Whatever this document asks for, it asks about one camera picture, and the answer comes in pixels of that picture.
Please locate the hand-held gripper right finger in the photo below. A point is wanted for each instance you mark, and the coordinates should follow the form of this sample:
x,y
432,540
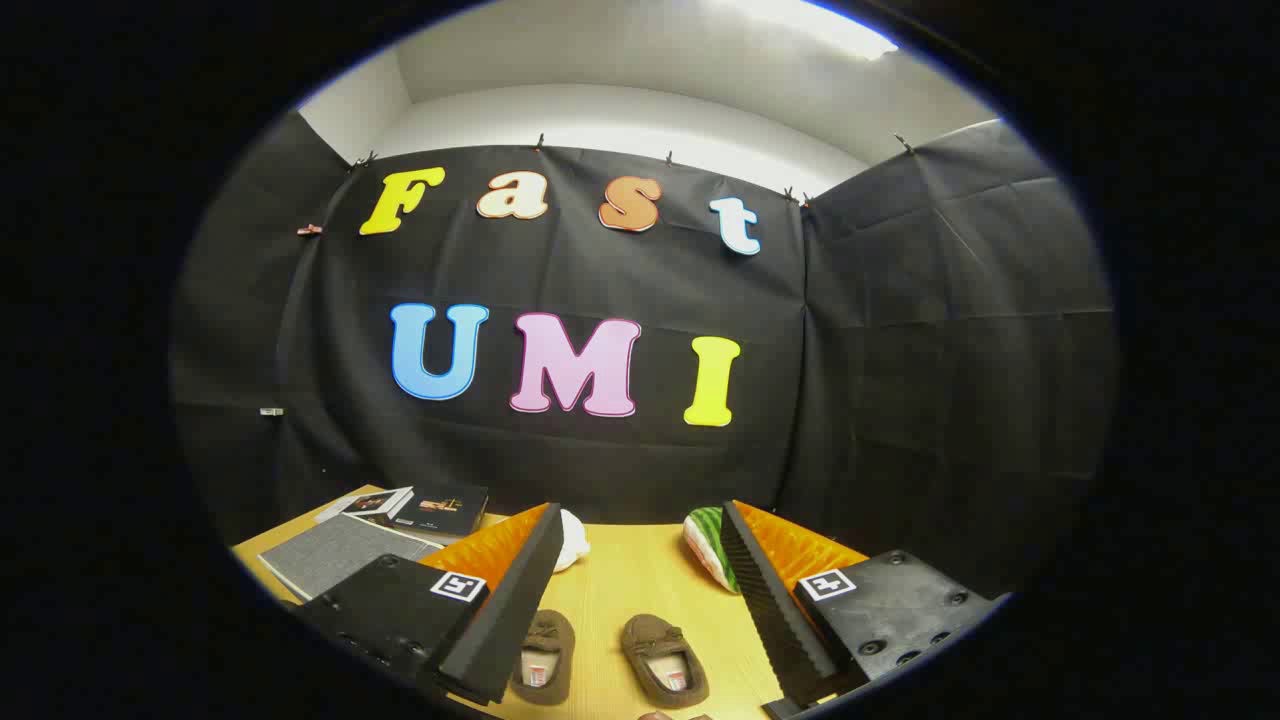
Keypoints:
x,y
765,610

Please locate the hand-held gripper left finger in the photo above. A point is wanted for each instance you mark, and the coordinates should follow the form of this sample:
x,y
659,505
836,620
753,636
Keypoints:
x,y
520,610

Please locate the brown fuzzy slipper shoe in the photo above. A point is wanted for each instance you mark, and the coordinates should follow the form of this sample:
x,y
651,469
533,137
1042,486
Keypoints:
x,y
545,640
655,640

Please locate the grey and cream storage box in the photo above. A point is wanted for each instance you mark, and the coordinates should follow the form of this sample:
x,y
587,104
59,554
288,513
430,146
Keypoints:
x,y
335,555

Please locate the white plush toy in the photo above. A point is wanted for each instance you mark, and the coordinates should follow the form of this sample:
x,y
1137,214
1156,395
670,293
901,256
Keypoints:
x,y
572,540

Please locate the watermelon slice plush toy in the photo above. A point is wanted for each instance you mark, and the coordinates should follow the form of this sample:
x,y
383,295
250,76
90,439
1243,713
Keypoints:
x,y
705,540

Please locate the black cover book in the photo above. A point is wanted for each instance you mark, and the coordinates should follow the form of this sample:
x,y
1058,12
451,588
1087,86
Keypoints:
x,y
445,508

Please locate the white picture cover book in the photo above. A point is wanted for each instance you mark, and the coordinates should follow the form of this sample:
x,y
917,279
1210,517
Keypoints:
x,y
385,503

